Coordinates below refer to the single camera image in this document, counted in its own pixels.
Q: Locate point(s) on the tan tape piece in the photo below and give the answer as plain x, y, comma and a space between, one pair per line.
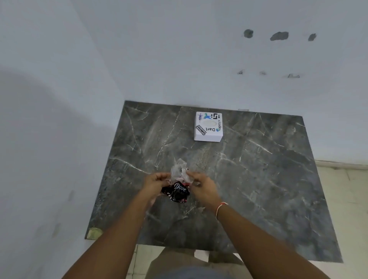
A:
93, 233

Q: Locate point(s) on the person's right forearm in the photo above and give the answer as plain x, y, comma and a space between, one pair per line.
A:
267, 244

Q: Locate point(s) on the person's right hand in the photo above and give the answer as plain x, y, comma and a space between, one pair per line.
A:
204, 188

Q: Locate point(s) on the clear plastic bag of sachets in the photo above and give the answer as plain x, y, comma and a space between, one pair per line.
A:
178, 186

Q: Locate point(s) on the person's left hand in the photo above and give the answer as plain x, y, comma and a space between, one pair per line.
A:
152, 184

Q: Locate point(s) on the person's right thumb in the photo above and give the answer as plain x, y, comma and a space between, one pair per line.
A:
192, 175

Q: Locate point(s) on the person's grey shorts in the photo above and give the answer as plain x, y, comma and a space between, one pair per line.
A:
184, 266

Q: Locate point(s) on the person's left forearm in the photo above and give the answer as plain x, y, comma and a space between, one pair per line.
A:
106, 235

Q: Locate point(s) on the red and white wrist thread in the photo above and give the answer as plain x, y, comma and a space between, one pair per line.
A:
220, 208

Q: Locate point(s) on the white sticker-covered box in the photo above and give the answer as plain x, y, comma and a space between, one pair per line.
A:
208, 126

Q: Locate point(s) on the person's left thumb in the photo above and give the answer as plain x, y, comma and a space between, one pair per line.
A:
162, 176

